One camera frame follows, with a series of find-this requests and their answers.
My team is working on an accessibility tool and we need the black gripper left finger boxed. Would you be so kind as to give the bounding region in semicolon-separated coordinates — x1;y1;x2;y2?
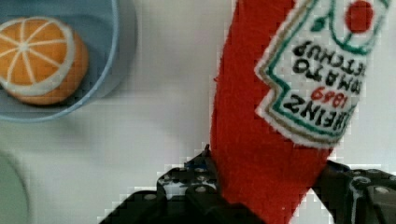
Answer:
99;148;265;224

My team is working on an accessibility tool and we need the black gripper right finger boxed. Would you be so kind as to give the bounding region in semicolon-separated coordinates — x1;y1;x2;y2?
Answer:
313;161;396;224

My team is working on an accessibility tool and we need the red plush ketchup bottle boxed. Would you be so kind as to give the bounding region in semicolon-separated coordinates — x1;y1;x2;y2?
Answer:
211;0;392;224

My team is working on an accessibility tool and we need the green oval strainer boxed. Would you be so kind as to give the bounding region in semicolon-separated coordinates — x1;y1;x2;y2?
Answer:
0;152;29;224

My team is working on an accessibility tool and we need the blue bowl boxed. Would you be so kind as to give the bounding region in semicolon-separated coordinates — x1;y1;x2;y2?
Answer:
1;0;120;123

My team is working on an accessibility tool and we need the plush orange slice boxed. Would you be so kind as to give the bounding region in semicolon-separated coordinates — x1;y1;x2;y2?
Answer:
1;17;89;105

